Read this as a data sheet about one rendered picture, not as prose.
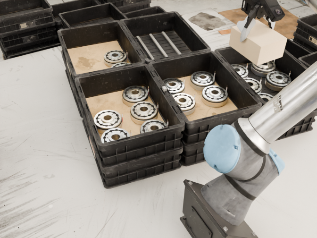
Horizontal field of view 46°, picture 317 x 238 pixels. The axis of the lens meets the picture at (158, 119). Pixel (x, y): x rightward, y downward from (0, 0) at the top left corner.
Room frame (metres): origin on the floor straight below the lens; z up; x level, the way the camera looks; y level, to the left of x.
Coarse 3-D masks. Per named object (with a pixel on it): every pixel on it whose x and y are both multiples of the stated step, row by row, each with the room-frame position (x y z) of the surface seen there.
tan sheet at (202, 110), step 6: (180, 78) 1.31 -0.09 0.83; (186, 78) 1.31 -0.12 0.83; (186, 84) 1.27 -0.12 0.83; (216, 84) 1.28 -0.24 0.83; (186, 90) 1.23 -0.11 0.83; (192, 90) 1.23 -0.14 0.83; (192, 96) 1.19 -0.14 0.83; (198, 96) 1.19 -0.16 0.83; (198, 102) 1.15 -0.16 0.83; (228, 102) 1.15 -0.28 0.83; (198, 108) 1.12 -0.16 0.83; (204, 108) 1.12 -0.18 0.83; (210, 108) 1.12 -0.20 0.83; (216, 108) 1.12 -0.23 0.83; (222, 108) 1.12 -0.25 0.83; (228, 108) 1.12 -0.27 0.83; (234, 108) 1.12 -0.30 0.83; (192, 114) 1.08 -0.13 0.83; (198, 114) 1.08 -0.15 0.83; (204, 114) 1.08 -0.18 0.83; (210, 114) 1.08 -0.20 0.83; (216, 114) 1.08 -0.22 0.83
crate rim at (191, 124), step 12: (168, 60) 1.30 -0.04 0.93; (156, 72) 1.21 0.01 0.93; (228, 72) 1.23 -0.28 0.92; (240, 84) 1.14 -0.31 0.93; (168, 96) 1.06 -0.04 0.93; (252, 96) 1.07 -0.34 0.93; (180, 108) 0.99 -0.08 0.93; (252, 108) 1.00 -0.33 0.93; (192, 120) 0.93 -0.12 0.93; (204, 120) 0.93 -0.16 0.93; (216, 120) 0.95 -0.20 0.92
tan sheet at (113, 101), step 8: (96, 96) 1.18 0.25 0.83; (104, 96) 1.18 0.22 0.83; (112, 96) 1.18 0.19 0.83; (120, 96) 1.18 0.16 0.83; (88, 104) 1.13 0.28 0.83; (96, 104) 1.13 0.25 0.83; (104, 104) 1.13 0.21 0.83; (112, 104) 1.13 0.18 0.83; (120, 104) 1.13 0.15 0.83; (96, 112) 1.08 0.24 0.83; (120, 112) 1.08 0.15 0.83; (128, 112) 1.08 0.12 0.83; (128, 120) 1.04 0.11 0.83; (128, 128) 0.99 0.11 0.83; (136, 128) 0.99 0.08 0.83
